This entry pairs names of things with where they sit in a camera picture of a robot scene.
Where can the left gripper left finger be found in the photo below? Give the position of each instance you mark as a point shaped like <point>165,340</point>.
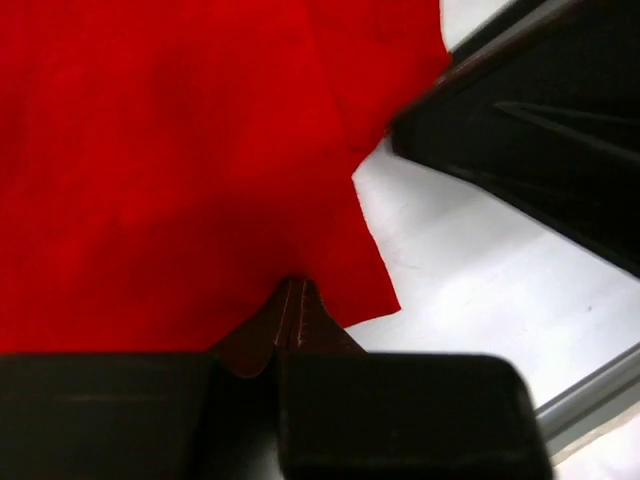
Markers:
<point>247,350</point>

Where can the aluminium table rail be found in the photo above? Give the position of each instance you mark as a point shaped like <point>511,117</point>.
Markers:
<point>594,400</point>

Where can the red t-shirt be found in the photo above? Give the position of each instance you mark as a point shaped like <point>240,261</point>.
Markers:
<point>165,164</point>

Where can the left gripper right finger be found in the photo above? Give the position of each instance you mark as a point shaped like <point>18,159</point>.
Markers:
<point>311,327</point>

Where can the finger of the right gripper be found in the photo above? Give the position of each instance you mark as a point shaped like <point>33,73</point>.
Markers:
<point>541,109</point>

